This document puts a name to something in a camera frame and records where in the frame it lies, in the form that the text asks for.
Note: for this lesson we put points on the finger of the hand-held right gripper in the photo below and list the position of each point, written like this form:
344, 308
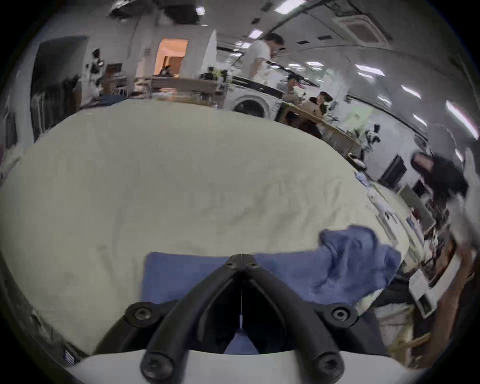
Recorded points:
442, 176

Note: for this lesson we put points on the bed with beige sheet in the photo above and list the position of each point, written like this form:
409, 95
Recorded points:
168, 180

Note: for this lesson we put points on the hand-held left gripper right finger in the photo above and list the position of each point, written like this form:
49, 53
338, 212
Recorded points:
307, 337

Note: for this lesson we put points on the blue garment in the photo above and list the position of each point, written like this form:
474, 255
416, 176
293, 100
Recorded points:
337, 262

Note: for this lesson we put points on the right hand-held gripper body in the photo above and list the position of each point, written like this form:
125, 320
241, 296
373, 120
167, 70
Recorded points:
464, 217

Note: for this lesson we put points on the person's right forearm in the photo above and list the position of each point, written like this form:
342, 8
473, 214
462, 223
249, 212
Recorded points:
448, 318

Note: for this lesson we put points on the white washing machine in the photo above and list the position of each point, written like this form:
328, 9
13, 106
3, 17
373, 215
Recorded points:
251, 101

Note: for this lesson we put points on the person's right hand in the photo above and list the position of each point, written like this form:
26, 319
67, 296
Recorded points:
470, 255

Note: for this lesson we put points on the long wooden table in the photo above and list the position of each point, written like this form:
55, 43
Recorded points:
330, 131

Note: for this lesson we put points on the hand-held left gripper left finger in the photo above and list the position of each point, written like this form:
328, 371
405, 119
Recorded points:
170, 337

